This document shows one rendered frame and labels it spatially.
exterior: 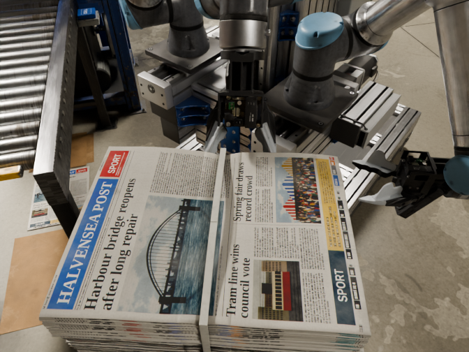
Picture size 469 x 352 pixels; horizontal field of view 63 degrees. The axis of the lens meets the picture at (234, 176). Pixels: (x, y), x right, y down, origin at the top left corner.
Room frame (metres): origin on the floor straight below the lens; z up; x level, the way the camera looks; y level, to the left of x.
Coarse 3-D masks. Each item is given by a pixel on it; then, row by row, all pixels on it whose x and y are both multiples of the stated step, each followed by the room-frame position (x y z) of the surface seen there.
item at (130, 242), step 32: (128, 160) 0.43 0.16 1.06; (160, 160) 0.43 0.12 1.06; (192, 160) 0.43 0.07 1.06; (96, 192) 0.36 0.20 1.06; (128, 192) 0.36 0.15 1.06; (160, 192) 0.36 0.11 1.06; (192, 192) 0.37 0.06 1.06; (96, 224) 0.31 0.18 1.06; (128, 224) 0.31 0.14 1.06; (160, 224) 0.31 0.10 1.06; (192, 224) 0.31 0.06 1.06; (64, 256) 0.26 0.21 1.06; (96, 256) 0.26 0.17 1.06; (128, 256) 0.26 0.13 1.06; (160, 256) 0.26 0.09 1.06; (64, 288) 0.22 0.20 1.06; (96, 288) 0.22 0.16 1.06; (128, 288) 0.21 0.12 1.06; (160, 288) 0.22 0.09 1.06; (64, 320) 0.18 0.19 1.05; (96, 320) 0.18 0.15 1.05; (128, 320) 0.18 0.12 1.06; (160, 320) 0.18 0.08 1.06
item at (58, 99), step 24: (72, 0) 1.81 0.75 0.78; (72, 24) 1.61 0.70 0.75; (72, 48) 1.43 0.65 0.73; (48, 72) 1.14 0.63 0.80; (72, 72) 1.28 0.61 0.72; (48, 96) 0.99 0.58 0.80; (72, 96) 1.14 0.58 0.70; (48, 120) 0.87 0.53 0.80; (72, 120) 1.02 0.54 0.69; (48, 144) 0.77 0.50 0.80; (48, 168) 0.68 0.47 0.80; (48, 192) 0.66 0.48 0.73
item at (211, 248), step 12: (216, 180) 0.38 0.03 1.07; (216, 192) 0.35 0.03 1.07; (216, 204) 0.33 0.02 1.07; (216, 216) 0.31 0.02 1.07; (216, 228) 0.29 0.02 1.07; (204, 276) 0.23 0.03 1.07; (204, 288) 0.21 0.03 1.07; (204, 300) 0.20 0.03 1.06; (204, 312) 0.19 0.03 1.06; (204, 324) 0.17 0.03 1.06
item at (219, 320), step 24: (216, 168) 0.42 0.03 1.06; (240, 168) 0.42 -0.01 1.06; (192, 240) 0.28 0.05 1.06; (216, 240) 0.28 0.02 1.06; (192, 264) 0.25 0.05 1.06; (216, 264) 0.25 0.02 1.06; (192, 288) 0.22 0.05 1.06; (216, 288) 0.22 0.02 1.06; (192, 312) 0.19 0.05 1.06; (216, 312) 0.19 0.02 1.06; (192, 336) 0.17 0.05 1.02; (216, 336) 0.18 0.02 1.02
